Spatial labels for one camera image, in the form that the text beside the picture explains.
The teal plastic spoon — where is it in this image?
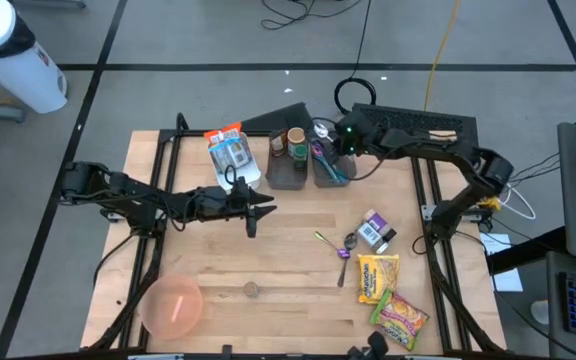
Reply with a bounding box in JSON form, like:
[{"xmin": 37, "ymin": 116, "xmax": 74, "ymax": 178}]
[{"xmin": 317, "ymin": 152, "xmax": 350, "ymax": 184}]

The brown snack bar packet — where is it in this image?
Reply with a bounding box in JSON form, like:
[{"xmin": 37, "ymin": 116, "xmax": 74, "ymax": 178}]
[{"xmin": 269, "ymin": 129, "xmax": 289, "ymax": 157}]

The yellow cable connector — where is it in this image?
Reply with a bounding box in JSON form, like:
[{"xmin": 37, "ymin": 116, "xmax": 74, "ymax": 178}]
[{"xmin": 480, "ymin": 195, "xmax": 503, "ymax": 214}]

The black mesh computer case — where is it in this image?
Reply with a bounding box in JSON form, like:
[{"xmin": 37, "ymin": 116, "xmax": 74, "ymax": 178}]
[{"xmin": 348, "ymin": 102, "xmax": 481, "ymax": 170}]

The white trash can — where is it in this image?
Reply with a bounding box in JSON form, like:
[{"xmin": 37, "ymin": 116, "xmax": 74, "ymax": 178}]
[{"xmin": 0, "ymin": 0, "xmax": 69, "ymax": 115}]

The plain dark silver spoon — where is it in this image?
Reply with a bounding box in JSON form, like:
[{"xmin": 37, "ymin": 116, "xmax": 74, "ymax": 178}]
[{"xmin": 336, "ymin": 232, "xmax": 359, "ymax": 288}]

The white cable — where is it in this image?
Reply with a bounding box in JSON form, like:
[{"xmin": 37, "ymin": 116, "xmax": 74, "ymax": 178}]
[{"xmin": 500, "ymin": 182, "xmax": 537, "ymax": 221}]

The pink translucent plastic bowl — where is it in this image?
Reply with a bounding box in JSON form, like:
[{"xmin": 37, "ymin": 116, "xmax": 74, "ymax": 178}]
[{"xmin": 137, "ymin": 273, "xmax": 205, "ymax": 340}]

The black coiled floor cable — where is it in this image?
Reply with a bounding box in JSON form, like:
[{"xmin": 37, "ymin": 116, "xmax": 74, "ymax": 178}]
[{"xmin": 333, "ymin": 0, "xmax": 377, "ymax": 119}]

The black wedge-shaped box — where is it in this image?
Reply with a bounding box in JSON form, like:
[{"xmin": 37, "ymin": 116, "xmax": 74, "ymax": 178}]
[{"xmin": 240, "ymin": 102, "xmax": 319, "ymax": 133}]

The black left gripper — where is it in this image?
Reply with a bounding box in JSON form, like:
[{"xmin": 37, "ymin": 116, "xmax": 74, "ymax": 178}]
[{"xmin": 217, "ymin": 175, "xmax": 278, "ymax": 239}]

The iridescent spoon green handle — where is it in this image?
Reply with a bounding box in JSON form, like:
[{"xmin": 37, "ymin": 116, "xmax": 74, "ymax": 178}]
[
  {"xmin": 310, "ymin": 141, "xmax": 342, "ymax": 179},
  {"xmin": 312, "ymin": 147, "xmax": 344, "ymax": 181}
]

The white computer mouse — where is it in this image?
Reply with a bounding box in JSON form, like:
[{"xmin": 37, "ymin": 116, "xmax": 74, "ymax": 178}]
[{"xmin": 530, "ymin": 298, "xmax": 551, "ymax": 326}]

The loose black floor cable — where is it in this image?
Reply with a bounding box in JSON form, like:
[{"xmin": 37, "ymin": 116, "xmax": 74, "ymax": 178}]
[{"xmin": 260, "ymin": 0, "xmax": 369, "ymax": 31}]

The green-edged ramen noodle packet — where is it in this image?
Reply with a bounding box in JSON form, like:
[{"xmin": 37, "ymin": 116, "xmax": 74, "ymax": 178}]
[{"xmin": 369, "ymin": 289, "xmax": 430, "ymax": 352}]

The yellow ramen noodle packet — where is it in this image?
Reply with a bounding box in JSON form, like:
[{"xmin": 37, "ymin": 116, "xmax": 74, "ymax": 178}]
[{"xmin": 356, "ymin": 253, "xmax": 401, "ymax": 305}]

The yellow cable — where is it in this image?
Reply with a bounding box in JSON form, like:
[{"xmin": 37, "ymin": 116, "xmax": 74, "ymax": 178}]
[{"xmin": 422, "ymin": 0, "xmax": 462, "ymax": 112}]

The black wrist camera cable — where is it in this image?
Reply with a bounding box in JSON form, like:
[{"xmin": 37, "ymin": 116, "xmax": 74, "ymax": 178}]
[{"xmin": 347, "ymin": 142, "xmax": 419, "ymax": 182}]

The white paper sheet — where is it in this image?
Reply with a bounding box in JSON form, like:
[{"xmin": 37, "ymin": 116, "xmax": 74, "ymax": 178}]
[{"xmin": 480, "ymin": 232, "xmax": 524, "ymax": 294}]

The orange ramen noodle packet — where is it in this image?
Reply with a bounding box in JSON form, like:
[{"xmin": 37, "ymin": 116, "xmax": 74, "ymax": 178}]
[{"xmin": 202, "ymin": 121, "xmax": 243, "ymax": 147}]

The yellow red ramen packet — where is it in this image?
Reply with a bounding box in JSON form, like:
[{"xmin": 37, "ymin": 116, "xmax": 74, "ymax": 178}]
[{"xmin": 207, "ymin": 135, "xmax": 253, "ymax": 171}]

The black metal table frame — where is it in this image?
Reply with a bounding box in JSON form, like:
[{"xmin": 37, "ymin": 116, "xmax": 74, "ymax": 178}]
[{"xmin": 86, "ymin": 112, "xmax": 508, "ymax": 360}]

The white plastic bin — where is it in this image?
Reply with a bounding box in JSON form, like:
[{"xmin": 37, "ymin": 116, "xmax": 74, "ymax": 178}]
[{"xmin": 208, "ymin": 132, "xmax": 263, "ymax": 195}]

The translucent grey plastic bin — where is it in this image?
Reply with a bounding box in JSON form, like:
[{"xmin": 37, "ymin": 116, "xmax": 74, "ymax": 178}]
[
  {"xmin": 265, "ymin": 129, "xmax": 312, "ymax": 191},
  {"xmin": 310, "ymin": 132, "xmax": 358, "ymax": 189}
]

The small purple iridescent spoon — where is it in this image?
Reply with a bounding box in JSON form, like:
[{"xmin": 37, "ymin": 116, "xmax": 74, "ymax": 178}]
[{"xmin": 314, "ymin": 230, "xmax": 352, "ymax": 260}]

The purple-label glass spice jar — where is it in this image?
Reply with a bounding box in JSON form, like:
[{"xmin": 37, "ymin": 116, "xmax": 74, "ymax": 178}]
[{"xmin": 366, "ymin": 209, "xmax": 398, "ymax": 242}]

